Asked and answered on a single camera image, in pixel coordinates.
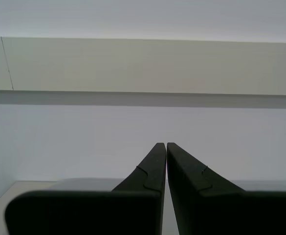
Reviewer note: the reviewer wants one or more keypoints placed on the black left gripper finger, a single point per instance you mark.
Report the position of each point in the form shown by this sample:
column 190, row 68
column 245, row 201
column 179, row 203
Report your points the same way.
column 84, row 213
column 230, row 213

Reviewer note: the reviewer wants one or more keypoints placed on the beige horizontal panel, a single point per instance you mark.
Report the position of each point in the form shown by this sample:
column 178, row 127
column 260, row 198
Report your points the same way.
column 142, row 66

